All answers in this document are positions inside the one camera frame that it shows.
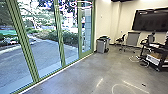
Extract green framed glass door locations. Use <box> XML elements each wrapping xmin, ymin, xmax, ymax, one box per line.
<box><xmin>0</xmin><ymin>0</ymin><xmax>96</xmax><ymax>94</ymax></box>

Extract black wall screen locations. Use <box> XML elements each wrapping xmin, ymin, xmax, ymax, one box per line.
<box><xmin>131</xmin><ymin>7</ymin><xmax>168</xmax><ymax>33</ymax></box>

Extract black wheeled cart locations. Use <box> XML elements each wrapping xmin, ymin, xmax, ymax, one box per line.
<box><xmin>139</xmin><ymin>31</ymin><xmax>168</xmax><ymax>73</ymax></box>

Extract white outdoor pillar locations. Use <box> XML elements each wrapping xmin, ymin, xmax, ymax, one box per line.
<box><xmin>81</xmin><ymin>8</ymin><xmax>92</xmax><ymax>53</ymax></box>

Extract black swivel chair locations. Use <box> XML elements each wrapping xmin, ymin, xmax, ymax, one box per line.
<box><xmin>114</xmin><ymin>33</ymin><xmax>128</xmax><ymax>53</ymax></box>

